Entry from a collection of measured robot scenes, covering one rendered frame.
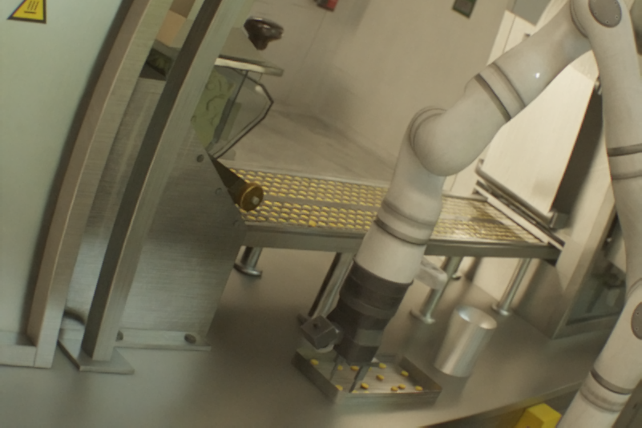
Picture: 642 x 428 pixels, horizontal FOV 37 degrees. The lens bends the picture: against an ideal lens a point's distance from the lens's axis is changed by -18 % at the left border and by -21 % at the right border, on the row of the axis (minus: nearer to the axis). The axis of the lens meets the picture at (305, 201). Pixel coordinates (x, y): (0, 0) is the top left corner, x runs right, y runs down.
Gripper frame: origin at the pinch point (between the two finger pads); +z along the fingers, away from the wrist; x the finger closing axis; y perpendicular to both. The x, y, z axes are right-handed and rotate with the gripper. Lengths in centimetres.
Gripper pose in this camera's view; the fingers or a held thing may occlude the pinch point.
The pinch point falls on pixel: (338, 388)
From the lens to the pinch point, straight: 142.9
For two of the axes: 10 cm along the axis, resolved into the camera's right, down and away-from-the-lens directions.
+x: 5.2, 4.4, -7.3
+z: -3.8, 8.9, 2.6
